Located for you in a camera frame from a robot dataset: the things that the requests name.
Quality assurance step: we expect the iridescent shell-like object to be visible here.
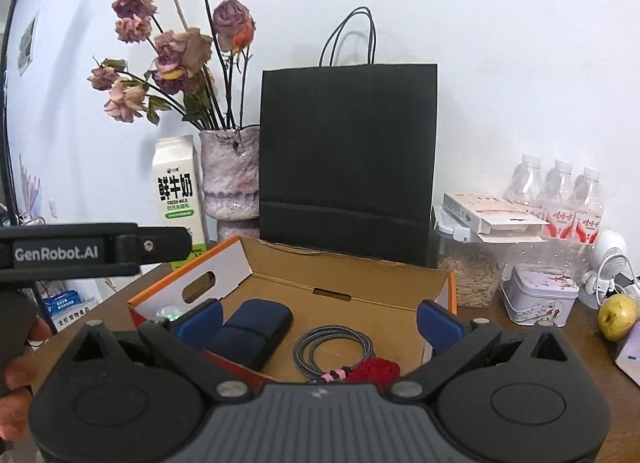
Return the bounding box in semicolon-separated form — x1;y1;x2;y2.
155;305;189;327

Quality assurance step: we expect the dark blue glasses case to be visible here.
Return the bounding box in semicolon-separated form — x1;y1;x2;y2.
205;298;293;372

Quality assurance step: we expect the red knitted item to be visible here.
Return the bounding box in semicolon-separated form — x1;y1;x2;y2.
345;358;400;391

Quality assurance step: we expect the black braided cable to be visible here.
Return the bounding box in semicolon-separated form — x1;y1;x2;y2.
292;324;377;384

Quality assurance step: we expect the person's left hand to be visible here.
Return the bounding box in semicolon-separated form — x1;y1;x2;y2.
0;346;39;441

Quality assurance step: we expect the blue and white package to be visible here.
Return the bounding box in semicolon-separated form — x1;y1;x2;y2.
43;290;98;333

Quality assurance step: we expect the clear container with seeds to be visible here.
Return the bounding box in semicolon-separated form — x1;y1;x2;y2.
432;204;549;311

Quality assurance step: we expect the white tin box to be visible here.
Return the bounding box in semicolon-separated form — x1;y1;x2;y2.
501;264;579;327

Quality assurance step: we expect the flat white and pink box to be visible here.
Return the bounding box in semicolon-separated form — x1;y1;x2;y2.
442;192;547;237

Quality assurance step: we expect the red cardboard tray box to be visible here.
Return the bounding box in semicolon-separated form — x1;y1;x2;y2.
128;237;457;386

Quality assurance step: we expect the white milk carton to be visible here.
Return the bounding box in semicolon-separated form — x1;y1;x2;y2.
152;135;208;269

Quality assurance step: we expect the left water bottle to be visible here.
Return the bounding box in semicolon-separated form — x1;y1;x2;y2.
503;154;544;218

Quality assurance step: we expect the water bottle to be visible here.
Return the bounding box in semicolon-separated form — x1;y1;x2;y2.
503;154;544;218
541;160;575;240
572;168;604;244

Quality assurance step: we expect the purple textured vase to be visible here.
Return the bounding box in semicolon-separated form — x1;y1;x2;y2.
200;126;260;222

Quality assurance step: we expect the yellow-green pear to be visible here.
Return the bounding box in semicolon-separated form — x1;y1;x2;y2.
598;294;638;342

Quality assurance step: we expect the middle water bottle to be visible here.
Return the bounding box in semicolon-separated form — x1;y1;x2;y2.
541;160;575;240

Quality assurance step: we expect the white small fan device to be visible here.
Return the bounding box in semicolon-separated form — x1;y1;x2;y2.
578;229;632;310

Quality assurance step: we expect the right water bottle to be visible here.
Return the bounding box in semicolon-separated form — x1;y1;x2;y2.
572;168;604;244

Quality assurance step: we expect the small purple gift bag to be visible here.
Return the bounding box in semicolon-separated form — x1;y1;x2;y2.
615;322;640;386

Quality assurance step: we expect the black paper bag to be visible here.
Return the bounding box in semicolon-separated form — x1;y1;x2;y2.
259;23;438;266

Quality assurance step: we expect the dried pink rose bouquet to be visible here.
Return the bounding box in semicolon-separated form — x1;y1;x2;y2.
88;0;256;132

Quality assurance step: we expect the black lamp stand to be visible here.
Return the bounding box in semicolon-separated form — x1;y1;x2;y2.
0;0;36;224

